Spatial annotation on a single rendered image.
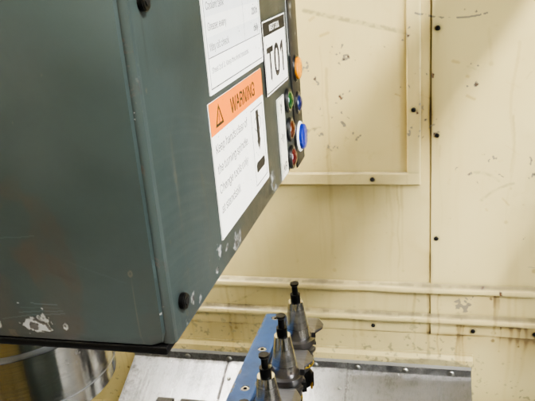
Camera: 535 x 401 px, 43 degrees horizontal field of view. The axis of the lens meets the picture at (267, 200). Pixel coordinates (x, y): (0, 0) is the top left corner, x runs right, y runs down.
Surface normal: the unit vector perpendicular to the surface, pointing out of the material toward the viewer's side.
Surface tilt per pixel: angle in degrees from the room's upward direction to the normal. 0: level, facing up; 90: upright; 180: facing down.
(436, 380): 25
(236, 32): 90
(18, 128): 90
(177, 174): 90
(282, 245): 90
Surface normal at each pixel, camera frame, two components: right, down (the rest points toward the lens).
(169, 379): -0.16, -0.71
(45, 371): 0.54, 0.25
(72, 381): 0.73, 0.18
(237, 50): 0.97, 0.00
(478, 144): -0.22, 0.38
